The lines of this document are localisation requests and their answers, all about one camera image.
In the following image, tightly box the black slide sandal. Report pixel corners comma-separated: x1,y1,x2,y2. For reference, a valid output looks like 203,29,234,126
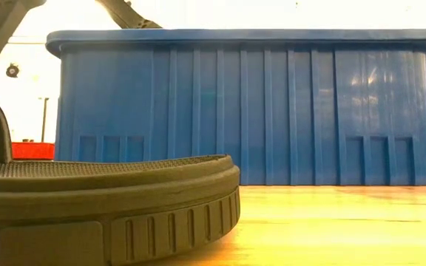
0,87,241,266

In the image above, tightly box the red background box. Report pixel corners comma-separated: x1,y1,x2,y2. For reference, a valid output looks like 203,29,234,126
11,141,55,161

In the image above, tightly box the blue plastic bin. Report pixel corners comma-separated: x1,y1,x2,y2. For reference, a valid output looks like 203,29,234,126
45,28,426,186

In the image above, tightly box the thin dark background pole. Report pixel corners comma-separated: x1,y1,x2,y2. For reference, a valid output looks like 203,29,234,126
38,97,50,143

